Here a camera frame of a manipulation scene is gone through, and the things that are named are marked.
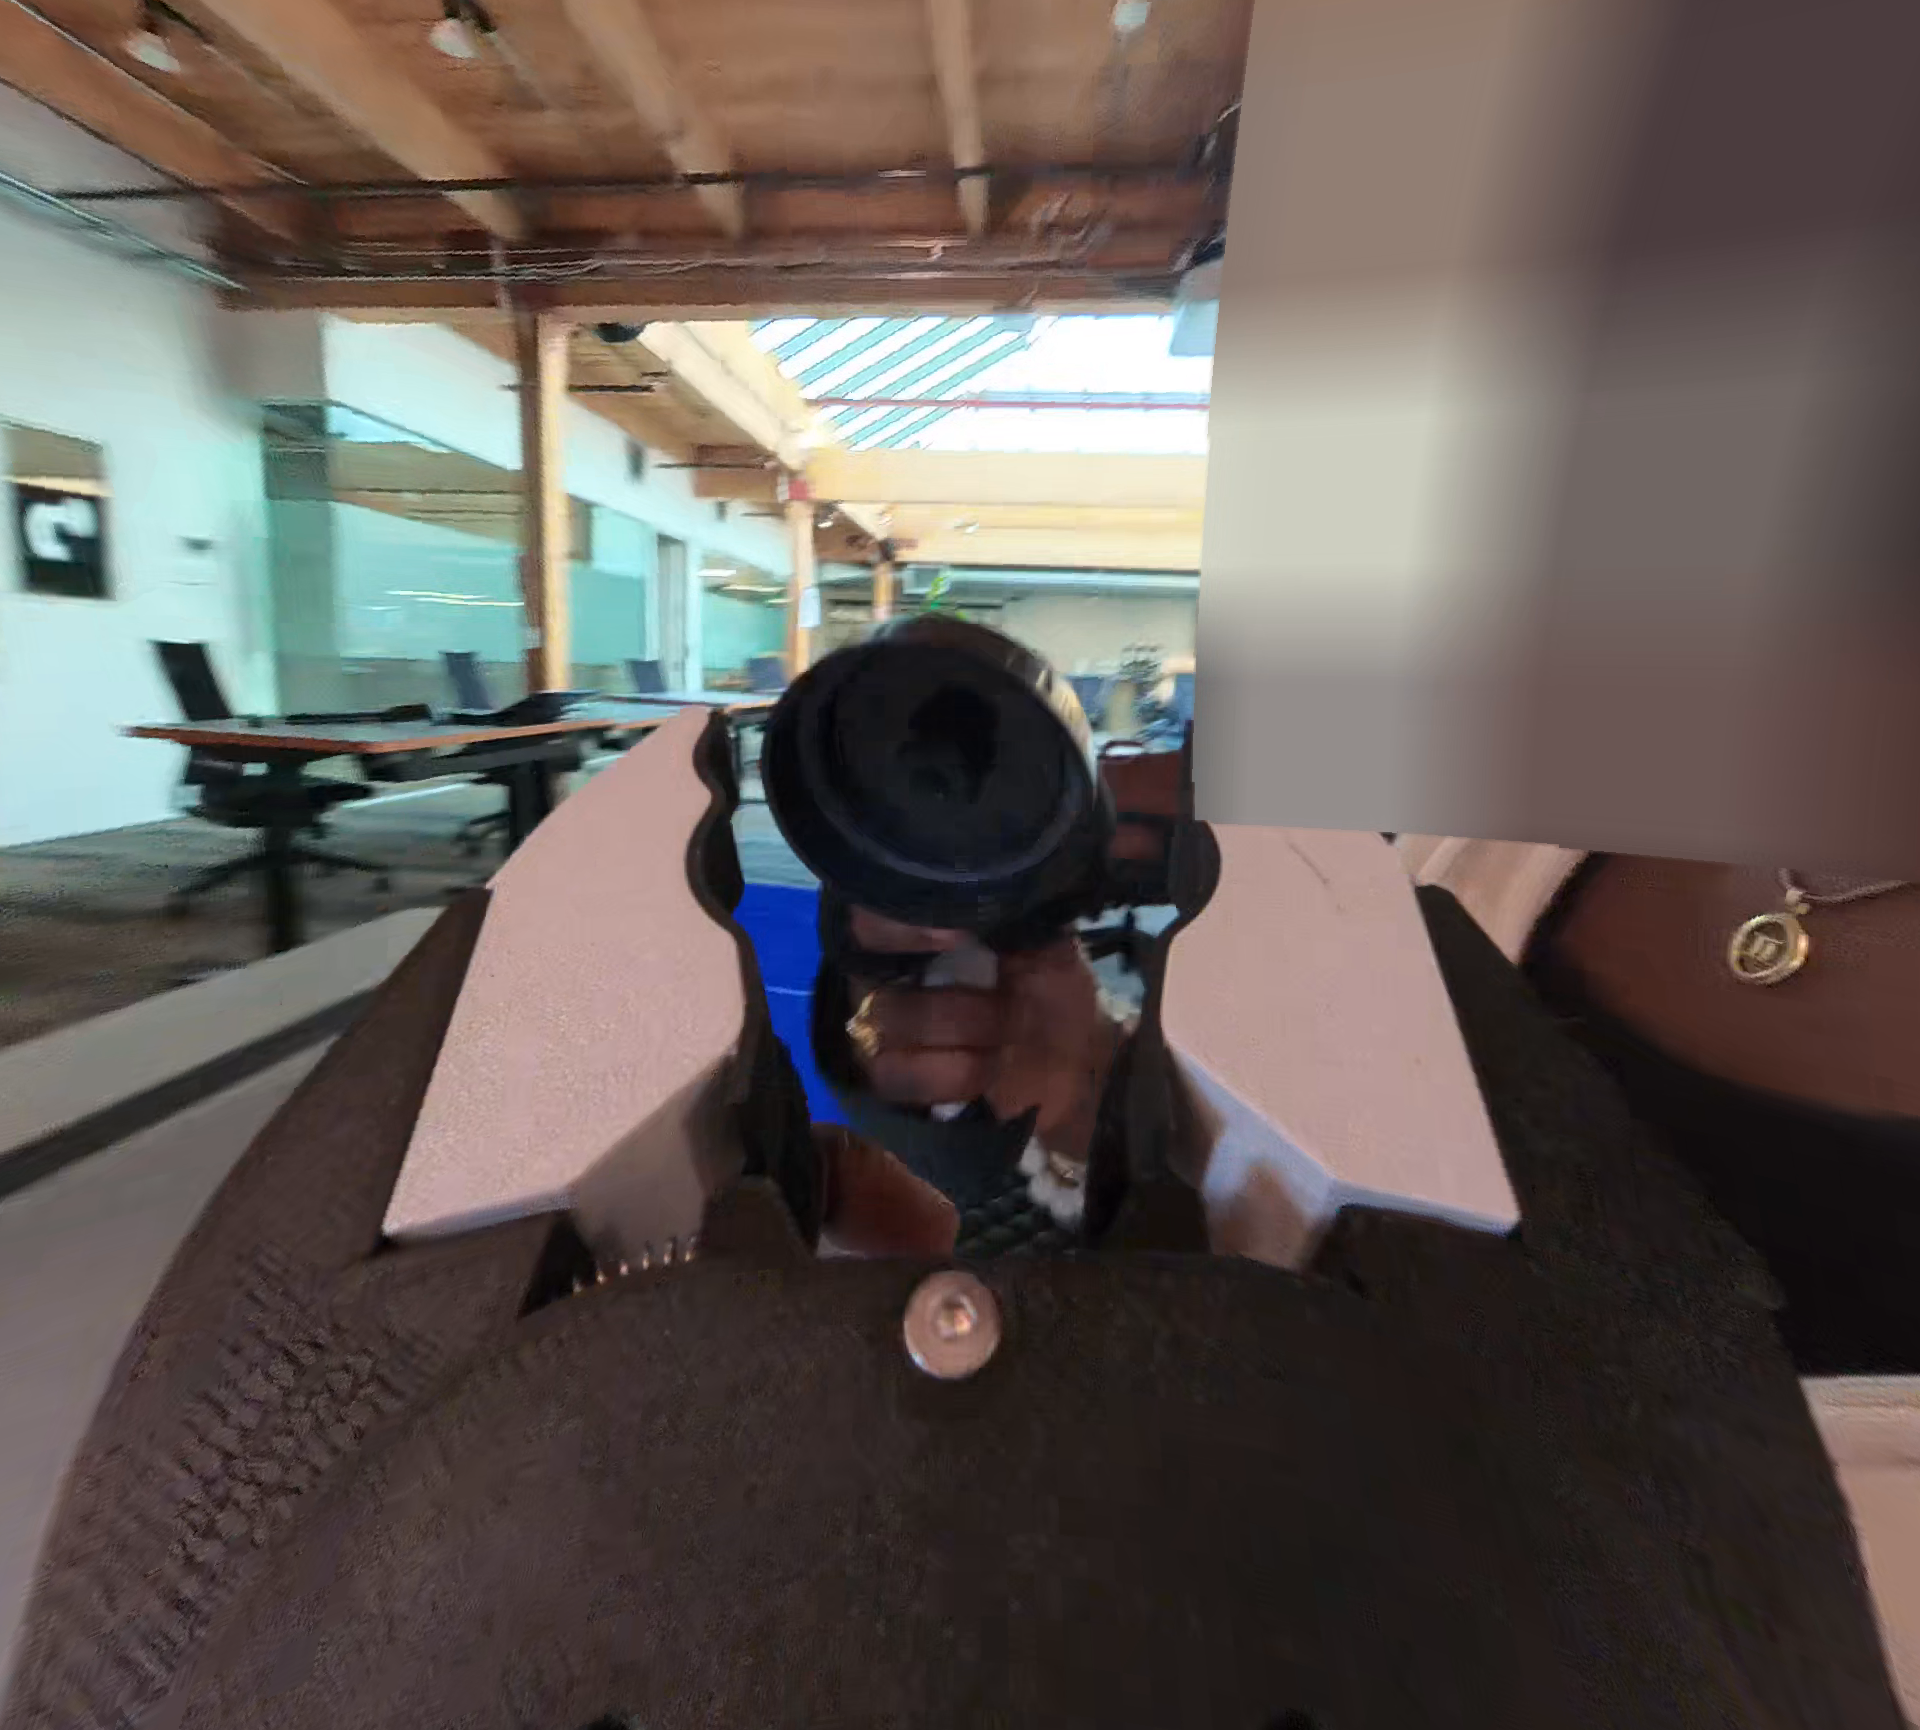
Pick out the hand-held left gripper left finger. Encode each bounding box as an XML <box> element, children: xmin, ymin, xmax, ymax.
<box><xmin>381</xmin><ymin>707</ymin><xmax>769</xmax><ymax>1271</ymax></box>

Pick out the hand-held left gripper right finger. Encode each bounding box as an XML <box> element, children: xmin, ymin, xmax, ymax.
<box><xmin>1153</xmin><ymin>820</ymin><xmax>1524</xmax><ymax>1268</ymax></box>

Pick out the blue plastic bin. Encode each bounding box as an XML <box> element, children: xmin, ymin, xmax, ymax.
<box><xmin>731</xmin><ymin>879</ymin><xmax>850</xmax><ymax>1125</ymax></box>

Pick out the black bottle lid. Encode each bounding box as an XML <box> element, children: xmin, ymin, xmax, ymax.
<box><xmin>759</xmin><ymin>638</ymin><xmax>1115</xmax><ymax>941</ymax></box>

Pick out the person's left hand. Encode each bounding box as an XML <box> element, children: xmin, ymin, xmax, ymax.
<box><xmin>817</xmin><ymin>1130</ymin><xmax>965</xmax><ymax>1259</ymax></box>

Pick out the person's white hoodie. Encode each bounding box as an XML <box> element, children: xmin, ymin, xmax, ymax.
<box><xmin>1392</xmin><ymin>835</ymin><xmax>1920</xmax><ymax>1689</ymax></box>

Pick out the person's upper chest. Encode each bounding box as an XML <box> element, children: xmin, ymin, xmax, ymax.
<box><xmin>1529</xmin><ymin>852</ymin><xmax>1920</xmax><ymax>1121</ymax></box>

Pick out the wooden office table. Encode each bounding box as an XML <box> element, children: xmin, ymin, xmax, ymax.
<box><xmin>124</xmin><ymin>698</ymin><xmax>677</xmax><ymax>957</ymax></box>

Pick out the person's black top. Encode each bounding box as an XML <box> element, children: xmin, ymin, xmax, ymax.
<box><xmin>1529</xmin><ymin>980</ymin><xmax>1920</xmax><ymax>1380</ymax></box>

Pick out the wooden support column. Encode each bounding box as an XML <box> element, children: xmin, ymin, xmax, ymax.
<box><xmin>514</xmin><ymin>317</ymin><xmax>576</xmax><ymax>698</ymax></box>

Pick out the white bead bracelet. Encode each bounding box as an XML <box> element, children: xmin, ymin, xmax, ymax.
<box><xmin>1016</xmin><ymin>1136</ymin><xmax>1094</xmax><ymax>1231</ymax></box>

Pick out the gold pendant necklace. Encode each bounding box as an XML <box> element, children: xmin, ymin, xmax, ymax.
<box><xmin>1723</xmin><ymin>867</ymin><xmax>1920</xmax><ymax>986</ymax></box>

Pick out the black wall sign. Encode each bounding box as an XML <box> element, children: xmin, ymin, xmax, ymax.
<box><xmin>5</xmin><ymin>477</ymin><xmax>114</xmax><ymax>603</ymax></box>

